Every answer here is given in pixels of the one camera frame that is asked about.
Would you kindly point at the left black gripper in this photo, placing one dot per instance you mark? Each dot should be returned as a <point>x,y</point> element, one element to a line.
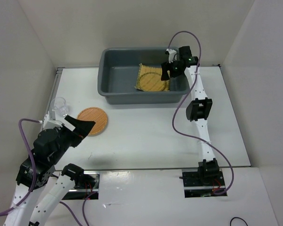
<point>83,127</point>

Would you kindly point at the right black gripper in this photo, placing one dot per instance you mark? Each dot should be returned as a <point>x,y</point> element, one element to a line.
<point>165,67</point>

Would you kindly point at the round orange woven plate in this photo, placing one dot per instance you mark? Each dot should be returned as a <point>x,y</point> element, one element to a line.
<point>97,115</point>

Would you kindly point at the round green-rimmed bamboo plate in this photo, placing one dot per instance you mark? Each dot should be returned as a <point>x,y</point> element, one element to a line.
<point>151,81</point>

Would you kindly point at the square bamboo mat tray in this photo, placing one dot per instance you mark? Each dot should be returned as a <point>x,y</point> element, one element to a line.
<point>145,69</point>

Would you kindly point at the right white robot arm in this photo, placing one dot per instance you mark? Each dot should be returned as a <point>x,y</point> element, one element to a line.
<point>197,111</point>

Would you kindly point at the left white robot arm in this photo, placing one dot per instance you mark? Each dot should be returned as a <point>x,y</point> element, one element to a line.
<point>34,173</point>

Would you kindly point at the grey plastic bin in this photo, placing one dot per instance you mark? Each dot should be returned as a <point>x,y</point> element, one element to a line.
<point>118,73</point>

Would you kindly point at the clear plastic cup far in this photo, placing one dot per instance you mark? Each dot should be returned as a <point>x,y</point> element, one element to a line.
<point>60,106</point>

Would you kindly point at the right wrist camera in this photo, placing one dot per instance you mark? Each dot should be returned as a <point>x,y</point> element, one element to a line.
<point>185,52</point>

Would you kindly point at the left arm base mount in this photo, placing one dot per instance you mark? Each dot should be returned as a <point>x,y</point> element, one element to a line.
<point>88,188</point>

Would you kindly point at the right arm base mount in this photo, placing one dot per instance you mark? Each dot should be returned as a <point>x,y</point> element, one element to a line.
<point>194,187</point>

